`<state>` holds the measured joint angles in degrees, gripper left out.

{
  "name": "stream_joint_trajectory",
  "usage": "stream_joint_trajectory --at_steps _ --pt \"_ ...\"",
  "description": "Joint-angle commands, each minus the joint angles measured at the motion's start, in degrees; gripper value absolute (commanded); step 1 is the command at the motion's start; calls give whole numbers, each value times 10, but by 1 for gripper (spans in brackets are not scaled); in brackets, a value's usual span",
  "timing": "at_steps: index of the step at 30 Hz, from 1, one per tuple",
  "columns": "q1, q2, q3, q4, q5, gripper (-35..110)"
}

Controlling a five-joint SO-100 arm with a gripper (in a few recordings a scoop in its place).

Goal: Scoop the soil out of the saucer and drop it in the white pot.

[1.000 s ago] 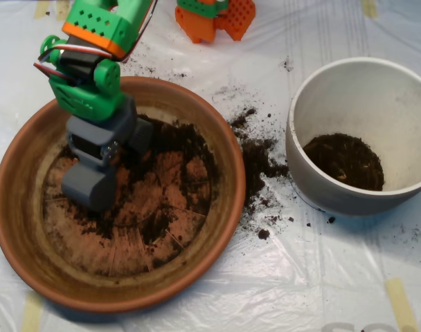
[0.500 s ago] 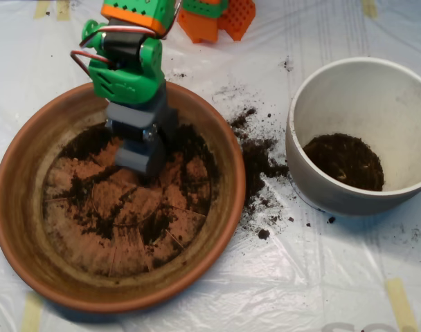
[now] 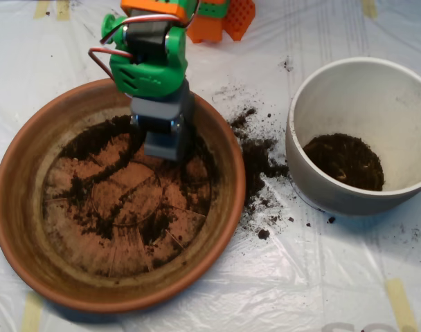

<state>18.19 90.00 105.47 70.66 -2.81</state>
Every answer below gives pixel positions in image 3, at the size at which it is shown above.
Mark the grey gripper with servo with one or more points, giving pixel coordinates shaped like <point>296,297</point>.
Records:
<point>157,111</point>

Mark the dark soil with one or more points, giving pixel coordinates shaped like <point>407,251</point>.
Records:
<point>345,166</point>
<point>92,138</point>

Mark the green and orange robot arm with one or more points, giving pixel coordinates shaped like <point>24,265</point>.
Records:
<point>148,79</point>

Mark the spilled soil pile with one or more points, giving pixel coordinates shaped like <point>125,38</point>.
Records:
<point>259,162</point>

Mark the dark brown debris chunk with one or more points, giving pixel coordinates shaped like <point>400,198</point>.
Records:
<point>264,234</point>

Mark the white ceramic pot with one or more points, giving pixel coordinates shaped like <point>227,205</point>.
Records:
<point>352,103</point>

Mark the terracotta plant saucer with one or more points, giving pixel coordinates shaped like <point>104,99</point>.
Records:
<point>23,242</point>

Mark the beige masking tape strip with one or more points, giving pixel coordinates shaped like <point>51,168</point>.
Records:
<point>401,304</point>
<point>63,9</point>
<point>41,8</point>
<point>32,314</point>
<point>369,7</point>

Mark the clear plastic cover sheet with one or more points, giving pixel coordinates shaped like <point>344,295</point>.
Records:
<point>300,276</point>

